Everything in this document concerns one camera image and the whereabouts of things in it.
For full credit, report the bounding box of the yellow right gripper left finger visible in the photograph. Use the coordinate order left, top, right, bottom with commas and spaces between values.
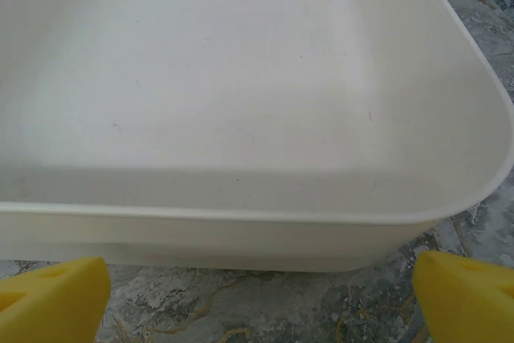
0, 256, 112, 343

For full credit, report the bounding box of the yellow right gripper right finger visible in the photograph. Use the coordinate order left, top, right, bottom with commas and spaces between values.
413, 250, 514, 343

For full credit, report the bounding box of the white plastic tray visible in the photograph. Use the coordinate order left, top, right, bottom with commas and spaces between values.
0, 0, 514, 274

